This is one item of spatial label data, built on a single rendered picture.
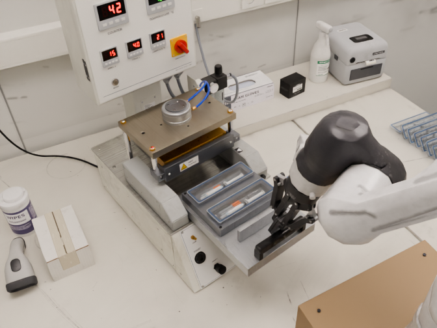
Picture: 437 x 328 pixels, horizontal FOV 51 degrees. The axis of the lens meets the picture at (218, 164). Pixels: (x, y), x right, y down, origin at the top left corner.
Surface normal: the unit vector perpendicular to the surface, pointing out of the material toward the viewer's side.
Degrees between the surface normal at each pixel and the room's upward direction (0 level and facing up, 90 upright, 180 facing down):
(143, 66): 90
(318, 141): 76
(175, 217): 41
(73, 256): 89
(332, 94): 0
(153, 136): 0
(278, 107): 0
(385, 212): 90
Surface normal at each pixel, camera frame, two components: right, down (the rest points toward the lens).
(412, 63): 0.44, 0.58
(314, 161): -0.73, 0.47
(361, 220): -0.40, 0.51
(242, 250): -0.04, -0.75
